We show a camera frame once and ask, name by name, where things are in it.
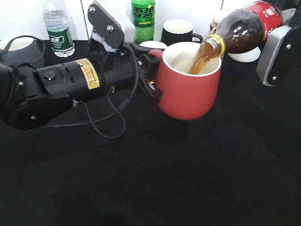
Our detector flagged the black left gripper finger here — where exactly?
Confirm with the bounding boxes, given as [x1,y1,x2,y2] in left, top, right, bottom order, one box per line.
[141,72,163,104]

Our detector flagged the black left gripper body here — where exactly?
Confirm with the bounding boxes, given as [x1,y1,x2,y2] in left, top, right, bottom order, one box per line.
[123,43,160,101]

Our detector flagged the red ceramic mug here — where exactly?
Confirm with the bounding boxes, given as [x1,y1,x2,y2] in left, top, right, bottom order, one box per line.
[149,42,222,120]

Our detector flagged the iced tea bottle red label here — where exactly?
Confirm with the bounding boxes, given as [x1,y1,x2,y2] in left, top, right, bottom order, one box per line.
[200,0,284,58]

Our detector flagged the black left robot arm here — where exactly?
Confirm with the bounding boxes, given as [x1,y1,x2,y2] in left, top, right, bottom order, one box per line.
[0,44,162,129]

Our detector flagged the yellow paper cup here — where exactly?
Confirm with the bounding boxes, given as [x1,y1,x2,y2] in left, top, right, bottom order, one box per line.
[140,40,167,49]

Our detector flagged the green sprite bottle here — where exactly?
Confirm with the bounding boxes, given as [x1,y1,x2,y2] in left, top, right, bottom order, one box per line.
[131,0,155,44]

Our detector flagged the black ceramic mug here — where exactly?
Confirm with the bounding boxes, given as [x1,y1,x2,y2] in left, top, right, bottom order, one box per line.
[161,19,203,46]

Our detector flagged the brown nescafe coffee bottle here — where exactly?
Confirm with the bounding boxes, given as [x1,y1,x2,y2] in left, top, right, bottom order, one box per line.
[209,13,226,34]

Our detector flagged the white bowl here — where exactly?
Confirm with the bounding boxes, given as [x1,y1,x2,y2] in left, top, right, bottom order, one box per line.
[228,47,261,63]

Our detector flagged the water bottle green label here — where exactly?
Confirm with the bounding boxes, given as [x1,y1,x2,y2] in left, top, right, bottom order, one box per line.
[43,0,75,57]

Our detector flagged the grey ceramic mug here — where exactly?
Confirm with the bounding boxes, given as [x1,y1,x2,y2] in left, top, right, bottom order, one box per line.
[0,33,45,68]

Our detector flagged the black cable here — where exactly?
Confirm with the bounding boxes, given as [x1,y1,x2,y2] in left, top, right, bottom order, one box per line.
[42,46,139,139]

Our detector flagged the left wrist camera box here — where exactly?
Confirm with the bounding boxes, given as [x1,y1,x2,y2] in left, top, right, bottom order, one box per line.
[87,0,124,52]

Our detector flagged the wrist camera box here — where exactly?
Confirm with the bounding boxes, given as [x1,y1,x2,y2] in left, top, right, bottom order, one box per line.
[256,25,291,87]
[87,0,124,52]

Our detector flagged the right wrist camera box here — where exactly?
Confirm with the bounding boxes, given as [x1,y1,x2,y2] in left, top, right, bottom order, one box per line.
[256,25,291,87]

